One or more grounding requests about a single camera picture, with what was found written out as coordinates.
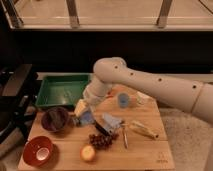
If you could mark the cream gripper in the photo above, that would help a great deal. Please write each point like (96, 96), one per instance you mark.
(81, 107)

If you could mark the blue sponge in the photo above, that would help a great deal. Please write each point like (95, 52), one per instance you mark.
(86, 118)

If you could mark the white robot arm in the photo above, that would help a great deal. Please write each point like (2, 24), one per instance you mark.
(190, 96)

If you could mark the dark purple bowl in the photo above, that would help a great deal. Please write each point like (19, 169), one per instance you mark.
(55, 119)

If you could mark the red bowl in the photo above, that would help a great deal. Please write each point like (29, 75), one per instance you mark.
(37, 151)

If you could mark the dark small object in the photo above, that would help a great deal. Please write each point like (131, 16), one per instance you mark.
(76, 121)

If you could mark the green plastic tray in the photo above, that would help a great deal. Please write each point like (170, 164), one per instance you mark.
(61, 90)

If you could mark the blue grey cloth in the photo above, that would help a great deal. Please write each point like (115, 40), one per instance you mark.
(111, 123)

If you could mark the blue plastic cup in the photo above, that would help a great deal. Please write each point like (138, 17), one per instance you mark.
(123, 100)

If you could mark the bunch of red grapes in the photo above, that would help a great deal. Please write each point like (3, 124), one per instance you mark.
(100, 141)

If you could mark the metal spoon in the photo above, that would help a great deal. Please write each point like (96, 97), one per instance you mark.
(124, 136)

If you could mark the red yellow apple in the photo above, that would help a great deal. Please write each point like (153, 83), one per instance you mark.
(87, 153)

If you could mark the white cup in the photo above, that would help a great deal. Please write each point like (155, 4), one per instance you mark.
(142, 98)

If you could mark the dark chair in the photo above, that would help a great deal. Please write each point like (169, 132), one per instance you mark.
(17, 91)

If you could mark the black handled knife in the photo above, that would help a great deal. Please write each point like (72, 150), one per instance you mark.
(101, 129)

